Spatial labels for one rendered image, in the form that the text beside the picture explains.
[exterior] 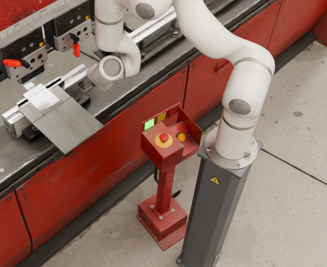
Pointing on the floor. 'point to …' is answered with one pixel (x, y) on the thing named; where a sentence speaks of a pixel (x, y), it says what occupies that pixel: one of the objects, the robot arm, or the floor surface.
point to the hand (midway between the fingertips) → (95, 82)
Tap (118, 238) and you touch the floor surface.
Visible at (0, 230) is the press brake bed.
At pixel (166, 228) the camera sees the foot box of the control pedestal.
